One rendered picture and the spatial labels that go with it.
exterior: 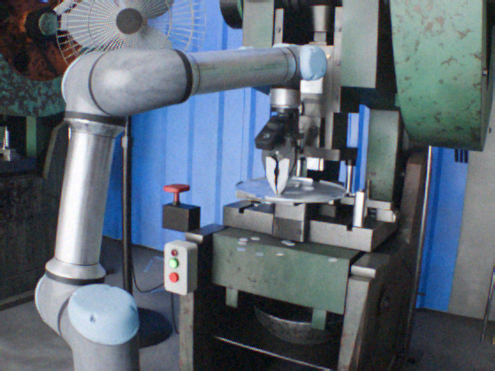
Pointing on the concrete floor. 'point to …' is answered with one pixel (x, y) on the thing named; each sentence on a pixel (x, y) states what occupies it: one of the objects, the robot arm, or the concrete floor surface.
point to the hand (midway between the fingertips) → (277, 188)
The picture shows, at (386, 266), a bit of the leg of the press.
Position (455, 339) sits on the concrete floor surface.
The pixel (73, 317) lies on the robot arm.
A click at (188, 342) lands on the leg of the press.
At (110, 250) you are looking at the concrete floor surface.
